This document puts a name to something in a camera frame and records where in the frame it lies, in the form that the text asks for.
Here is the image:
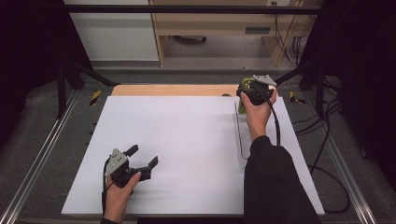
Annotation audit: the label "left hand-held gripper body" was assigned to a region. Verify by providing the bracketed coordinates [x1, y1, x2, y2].
[105, 148, 152, 189]

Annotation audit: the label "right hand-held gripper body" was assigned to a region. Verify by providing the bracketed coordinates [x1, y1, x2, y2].
[236, 74, 277, 106]

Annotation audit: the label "green phone case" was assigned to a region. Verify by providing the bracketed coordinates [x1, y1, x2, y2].
[237, 77, 257, 115]

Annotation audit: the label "clear plastic tray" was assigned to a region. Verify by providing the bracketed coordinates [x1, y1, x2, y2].
[233, 101, 271, 171]

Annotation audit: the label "person's right hand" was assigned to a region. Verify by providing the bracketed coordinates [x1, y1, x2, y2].
[240, 89, 277, 143]

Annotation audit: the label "person's left hand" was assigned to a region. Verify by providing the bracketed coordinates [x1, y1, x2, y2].
[104, 172, 142, 223]

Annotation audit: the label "white table cover sheet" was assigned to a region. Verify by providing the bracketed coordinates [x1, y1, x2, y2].
[61, 95, 326, 217]

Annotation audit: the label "yellow black tape strip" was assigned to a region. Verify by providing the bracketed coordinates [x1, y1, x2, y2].
[289, 91, 307, 105]
[90, 90, 103, 106]

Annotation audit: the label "wooden desk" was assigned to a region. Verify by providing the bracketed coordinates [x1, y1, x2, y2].
[148, 0, 325, 67]

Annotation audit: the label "black curtain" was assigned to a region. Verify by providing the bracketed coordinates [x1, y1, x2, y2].
[0, 0, 92, 152]
[300, 0, 396, 183]

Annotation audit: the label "white cabinet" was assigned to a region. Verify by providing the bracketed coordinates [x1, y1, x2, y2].
[61, 0, 160, 62]

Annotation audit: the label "right hand-held gripper cable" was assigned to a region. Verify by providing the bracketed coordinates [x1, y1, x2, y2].
[255, 87, 351, 215]

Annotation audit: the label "bundle of hanging cables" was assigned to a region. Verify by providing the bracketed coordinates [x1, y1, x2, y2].
[273, 13, 305, 67]

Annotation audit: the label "black frame stand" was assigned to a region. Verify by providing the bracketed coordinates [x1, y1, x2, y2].
[274, 59, 327, 117]
[56, 59, 121, 119]

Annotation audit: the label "black floor cables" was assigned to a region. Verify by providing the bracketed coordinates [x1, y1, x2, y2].
[291, 77, 344, 175]

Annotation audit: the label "aluminium rail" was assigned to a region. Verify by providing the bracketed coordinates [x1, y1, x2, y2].
[303, 92, 378, 224]
[0, 90, 80, 224]

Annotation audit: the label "black horizontal frame bar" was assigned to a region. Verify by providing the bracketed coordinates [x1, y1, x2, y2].
[46, 4, 326, 15]

